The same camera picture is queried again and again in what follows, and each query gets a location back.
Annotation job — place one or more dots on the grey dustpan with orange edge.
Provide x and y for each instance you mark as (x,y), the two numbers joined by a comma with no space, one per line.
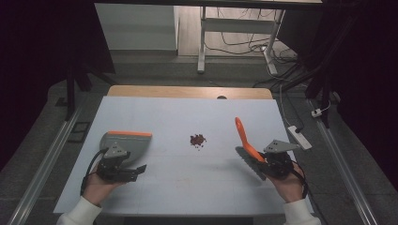
(137,145)

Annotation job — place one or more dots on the black rectangular floor frame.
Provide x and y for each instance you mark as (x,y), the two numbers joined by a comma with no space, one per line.
(72,137)

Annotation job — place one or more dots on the metal floor rail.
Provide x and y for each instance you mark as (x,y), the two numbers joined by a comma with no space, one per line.
(43,170)
(347,175)

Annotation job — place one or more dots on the person's left hand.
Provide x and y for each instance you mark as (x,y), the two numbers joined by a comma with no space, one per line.
(97,189)

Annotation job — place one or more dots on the black table grommet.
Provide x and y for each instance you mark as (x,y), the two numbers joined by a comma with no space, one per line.
(221,97)

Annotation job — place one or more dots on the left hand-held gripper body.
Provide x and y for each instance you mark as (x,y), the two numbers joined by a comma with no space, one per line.
(112,167)

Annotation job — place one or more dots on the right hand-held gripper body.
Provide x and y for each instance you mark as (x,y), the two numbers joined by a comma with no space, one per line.
(278,164)

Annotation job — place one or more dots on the white table cover sheet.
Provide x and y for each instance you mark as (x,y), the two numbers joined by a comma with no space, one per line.
(187,187)

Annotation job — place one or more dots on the small white plug adapter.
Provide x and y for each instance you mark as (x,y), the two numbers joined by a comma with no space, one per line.
(316,112)

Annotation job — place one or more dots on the white cabinet panel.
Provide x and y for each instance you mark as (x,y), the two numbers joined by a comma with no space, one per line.
(134,28)

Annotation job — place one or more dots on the white desk frame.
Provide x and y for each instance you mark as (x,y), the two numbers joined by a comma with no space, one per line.
(237,25)

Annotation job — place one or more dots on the black metal stand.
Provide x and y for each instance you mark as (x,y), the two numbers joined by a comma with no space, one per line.
(325,87)
(70,93)

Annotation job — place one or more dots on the person's right hand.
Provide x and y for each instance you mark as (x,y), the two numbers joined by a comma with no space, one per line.
(287,187)

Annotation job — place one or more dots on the white power strip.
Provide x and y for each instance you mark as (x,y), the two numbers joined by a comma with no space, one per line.
(299,137)

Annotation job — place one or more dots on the pile of dark red crumbs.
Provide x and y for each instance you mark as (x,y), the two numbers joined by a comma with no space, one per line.
(197,139)

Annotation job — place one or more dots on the wooden table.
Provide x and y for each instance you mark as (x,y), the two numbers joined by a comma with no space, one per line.
(175,91)

